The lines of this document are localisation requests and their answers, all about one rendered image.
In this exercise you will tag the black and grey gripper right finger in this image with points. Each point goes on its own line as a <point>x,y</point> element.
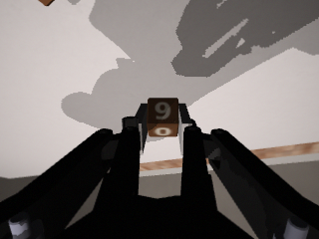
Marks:
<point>272,208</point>

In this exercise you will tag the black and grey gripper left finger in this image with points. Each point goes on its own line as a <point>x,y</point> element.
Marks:
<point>45,207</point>

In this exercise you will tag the brown wooden cube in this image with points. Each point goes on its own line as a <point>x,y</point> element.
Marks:
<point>46,2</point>
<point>162,117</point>

